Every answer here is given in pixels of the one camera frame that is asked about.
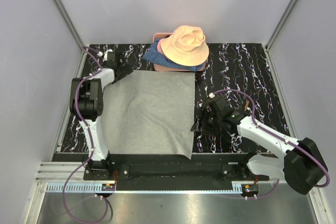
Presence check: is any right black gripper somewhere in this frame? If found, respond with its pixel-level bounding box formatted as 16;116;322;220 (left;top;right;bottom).
190;106;222;136

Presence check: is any grey cloth napkin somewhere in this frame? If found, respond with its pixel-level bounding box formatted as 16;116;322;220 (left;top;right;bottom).
101;70;195;159

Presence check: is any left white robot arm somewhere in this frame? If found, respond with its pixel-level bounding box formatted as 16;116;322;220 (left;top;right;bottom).
69;49;133;180

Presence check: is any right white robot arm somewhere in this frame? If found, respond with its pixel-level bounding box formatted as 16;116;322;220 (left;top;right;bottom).
191;95;330;195

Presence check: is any blue patterned cloth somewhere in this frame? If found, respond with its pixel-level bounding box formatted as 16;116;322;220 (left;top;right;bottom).
143;39;203;72

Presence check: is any peach bucket hat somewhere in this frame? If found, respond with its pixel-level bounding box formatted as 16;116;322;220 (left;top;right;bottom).
159;25;209;67

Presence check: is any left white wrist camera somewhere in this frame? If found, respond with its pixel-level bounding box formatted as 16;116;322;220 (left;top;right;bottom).
97;49;113;61

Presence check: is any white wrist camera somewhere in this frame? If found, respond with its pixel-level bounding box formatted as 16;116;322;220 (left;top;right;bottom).
208;92;215;99
97;49;113;61

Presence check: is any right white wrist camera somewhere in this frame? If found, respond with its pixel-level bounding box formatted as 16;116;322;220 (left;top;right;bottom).
208;92;215;99

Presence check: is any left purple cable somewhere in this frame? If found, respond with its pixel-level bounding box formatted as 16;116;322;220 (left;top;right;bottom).
61;46;113;222

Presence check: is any purple cable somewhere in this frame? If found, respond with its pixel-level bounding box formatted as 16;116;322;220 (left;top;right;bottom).
61;46;113;222
209;88;331;199

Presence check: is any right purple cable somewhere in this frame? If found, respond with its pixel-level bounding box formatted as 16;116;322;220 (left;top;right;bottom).
209;88;331;199

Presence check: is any white slotted cable duct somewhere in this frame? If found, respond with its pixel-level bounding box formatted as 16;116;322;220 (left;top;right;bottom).
46;183;116;193

